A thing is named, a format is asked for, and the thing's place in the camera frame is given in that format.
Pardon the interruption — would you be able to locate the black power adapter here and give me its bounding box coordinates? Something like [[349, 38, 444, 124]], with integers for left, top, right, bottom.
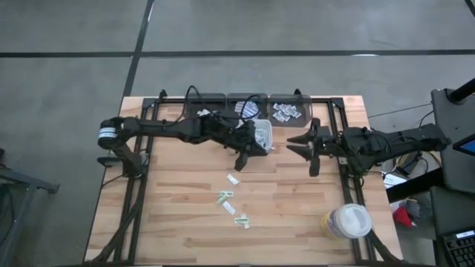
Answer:
[[401, 157, 422, 177]]

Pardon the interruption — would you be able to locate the black keyboard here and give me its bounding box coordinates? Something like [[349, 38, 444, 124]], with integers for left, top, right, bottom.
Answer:
[[440, 229, 475, 267]]

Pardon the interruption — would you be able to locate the disinfecting wipes canister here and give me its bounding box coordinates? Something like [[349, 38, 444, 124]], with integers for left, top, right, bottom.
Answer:
[[321, 202, 373, 240]]

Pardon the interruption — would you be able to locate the white plastic bin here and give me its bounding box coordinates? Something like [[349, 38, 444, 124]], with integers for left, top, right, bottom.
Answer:
[[237, 118, 275, 156]]

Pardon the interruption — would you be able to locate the black side desk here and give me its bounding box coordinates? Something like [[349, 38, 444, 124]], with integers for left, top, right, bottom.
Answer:
[[385, 88, 475, 238]]

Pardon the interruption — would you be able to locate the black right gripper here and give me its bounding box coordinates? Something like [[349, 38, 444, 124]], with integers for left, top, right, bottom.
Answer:
[[286, 117, 343, 178]]

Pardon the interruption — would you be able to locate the red fabric item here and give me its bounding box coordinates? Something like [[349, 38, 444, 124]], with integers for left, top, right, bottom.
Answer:
[[392, 207, 417, 228]]

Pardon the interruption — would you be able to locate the black floor cable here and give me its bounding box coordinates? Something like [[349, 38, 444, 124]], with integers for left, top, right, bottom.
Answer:
[[367, 102, 433, 119]]

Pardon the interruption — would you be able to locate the black pole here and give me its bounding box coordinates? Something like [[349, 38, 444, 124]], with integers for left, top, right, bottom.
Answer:
[[447, 77, 475, 105]]

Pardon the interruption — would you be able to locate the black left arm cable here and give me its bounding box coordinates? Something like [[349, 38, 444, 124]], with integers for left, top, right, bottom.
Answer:
[[174, 85, 263, 123]]

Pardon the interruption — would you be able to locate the yellow and black cable bundle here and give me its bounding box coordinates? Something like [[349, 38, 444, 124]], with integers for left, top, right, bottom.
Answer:
[[395, 110, 443, 168]]

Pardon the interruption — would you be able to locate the grey metal stand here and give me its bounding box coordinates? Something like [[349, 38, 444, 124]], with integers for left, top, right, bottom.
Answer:
[[0, 148, 60, 267]]

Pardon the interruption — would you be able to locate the grey plastic bin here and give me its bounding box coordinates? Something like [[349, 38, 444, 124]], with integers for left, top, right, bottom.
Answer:
[[183, 93, 228, 127], [269, 93, 314, 128], [226, 92, 270, 120]]

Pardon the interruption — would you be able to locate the black aluminium table frame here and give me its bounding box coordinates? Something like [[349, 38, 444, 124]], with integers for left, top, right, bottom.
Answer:
[[84, 88, 405, 266]]

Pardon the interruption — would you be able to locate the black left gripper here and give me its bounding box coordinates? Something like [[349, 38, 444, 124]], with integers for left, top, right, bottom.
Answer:
[[218, 117, 269, 173]]

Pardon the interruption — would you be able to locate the monitor with blue screen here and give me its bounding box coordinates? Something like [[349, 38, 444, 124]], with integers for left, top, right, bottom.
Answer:
[[452, 133, 475, 156]]

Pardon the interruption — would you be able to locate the grey fabric item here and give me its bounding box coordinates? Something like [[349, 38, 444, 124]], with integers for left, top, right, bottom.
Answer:
[[406, 199, 422, 220]]

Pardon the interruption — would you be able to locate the white paper sheet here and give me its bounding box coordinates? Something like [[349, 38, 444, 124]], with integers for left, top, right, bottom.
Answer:
[[381, 172, 408, 190]]

